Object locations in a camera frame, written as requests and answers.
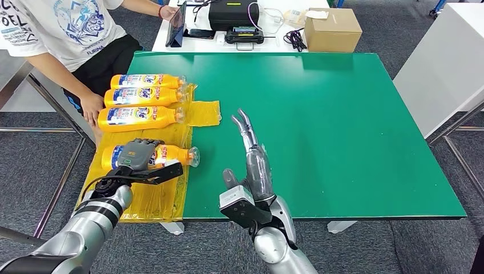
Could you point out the orange detergent bottle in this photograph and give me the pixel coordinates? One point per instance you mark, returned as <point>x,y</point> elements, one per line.
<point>140,96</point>
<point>136,118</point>
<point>143,80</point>
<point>174,155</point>

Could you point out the steel table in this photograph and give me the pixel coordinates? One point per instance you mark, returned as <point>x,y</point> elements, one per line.
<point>15,83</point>

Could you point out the person's left hand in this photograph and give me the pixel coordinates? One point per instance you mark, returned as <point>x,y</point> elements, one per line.
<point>168,12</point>

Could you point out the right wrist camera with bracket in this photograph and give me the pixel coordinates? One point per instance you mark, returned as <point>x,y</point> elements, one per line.
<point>238,206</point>

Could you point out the white table foot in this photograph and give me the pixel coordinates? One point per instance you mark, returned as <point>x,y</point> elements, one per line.
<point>173,228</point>
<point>340,227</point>

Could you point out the yellow taped cardboard mat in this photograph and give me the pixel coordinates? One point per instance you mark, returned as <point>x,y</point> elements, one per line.
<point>159,200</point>

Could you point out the black case with yellow stripe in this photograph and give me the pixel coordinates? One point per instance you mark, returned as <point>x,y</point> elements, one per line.
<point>233,15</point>

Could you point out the white paper sheet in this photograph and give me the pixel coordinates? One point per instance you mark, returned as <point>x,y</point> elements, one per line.
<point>317,14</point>

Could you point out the clear plastic bag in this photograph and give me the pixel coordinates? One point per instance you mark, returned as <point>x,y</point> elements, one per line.
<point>295,17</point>

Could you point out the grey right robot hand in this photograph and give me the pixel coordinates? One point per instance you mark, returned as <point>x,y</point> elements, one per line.
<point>257,174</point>

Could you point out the black smartphone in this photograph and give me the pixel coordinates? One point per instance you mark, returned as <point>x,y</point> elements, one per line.
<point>199,33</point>

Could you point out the brown cardboard box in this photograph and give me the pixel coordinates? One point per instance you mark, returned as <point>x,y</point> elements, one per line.
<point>332,36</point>

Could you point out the person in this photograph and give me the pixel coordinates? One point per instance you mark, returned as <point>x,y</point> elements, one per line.
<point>68,34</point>

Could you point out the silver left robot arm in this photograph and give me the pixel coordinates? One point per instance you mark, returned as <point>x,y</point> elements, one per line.
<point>75,234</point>

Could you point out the tablet in dark folio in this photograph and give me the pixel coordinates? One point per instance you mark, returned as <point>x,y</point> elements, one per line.
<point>176,28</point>

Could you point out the person's right hand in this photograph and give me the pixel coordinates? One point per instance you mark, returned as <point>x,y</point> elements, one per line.
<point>92,109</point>

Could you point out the metal table frame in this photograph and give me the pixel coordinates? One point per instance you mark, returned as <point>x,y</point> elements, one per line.
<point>453,125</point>

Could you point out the blue cart frame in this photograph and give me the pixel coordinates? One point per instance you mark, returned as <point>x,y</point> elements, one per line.
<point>438,5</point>

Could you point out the white desk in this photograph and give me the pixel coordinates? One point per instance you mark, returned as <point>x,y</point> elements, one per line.
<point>272,41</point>

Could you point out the person's right forearm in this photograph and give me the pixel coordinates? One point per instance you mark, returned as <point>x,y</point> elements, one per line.
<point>60,73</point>

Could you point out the person's left forearm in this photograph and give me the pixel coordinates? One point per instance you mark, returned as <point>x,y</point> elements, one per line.
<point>142,5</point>

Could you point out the black handheld device with screen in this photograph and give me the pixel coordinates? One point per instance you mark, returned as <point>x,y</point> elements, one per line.
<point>244,36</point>

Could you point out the small white adapter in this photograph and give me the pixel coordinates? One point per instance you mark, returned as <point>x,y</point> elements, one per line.
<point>220,37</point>

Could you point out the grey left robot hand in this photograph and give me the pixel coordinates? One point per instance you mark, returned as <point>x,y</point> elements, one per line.
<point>138,155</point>

